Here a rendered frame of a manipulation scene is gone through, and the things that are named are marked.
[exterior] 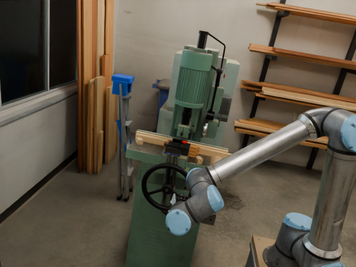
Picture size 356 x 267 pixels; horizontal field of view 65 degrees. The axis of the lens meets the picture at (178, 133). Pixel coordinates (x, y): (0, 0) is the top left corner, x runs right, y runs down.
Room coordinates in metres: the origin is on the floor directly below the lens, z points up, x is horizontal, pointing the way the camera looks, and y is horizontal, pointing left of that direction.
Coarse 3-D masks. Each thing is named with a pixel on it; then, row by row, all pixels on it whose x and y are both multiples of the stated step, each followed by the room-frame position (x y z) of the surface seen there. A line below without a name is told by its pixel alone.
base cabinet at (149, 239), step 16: (160, 192) 1.49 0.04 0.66; (176, 192) 1.48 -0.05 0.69; (144, 208) 1.50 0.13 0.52; (144, 224) 1.50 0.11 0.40; (160, 224) 1.49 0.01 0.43; (144, 240) 1.50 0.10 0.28; (160, 240) 1.48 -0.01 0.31; (176, 240) 1.47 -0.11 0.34; (192, 240) 1.47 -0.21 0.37; (128, 256) 1.51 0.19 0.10; (144, 256) 1.49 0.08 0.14; (160, 256) 1.48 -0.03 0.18; (176, 256) 1.47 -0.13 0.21
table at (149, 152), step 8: (136, 144) 1.61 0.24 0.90; (144, 144) 1.63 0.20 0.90; (152, 144) 1.65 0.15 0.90; (128, 152) 1.52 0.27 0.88; (136, 152) 1.51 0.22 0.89; (144, 152) 1.51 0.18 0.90; (152, 152) 1.53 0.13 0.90; (160, 152) 1.55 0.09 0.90; (144, 160) 1.51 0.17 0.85; (152, 160) 1.50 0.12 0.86; (160, 160) 1.50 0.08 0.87; (192, 160) 1.52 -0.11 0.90; (208, 160) 1.56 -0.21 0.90; (192, 168) 1.48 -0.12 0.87; (176, 176) 1.39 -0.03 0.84
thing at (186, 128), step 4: (180, 124) 1.63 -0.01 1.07; (184, 124) 1.64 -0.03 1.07; (180, 128) 1.60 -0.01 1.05; (184, 128) 1.60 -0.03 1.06; (188, 128) 1.60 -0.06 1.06; (180, 132) 1.60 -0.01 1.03; (184, 132) 1.60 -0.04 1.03; (188, 132) 1.60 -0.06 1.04; (180, 136) 1.60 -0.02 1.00; (184, 136) 1.60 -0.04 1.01
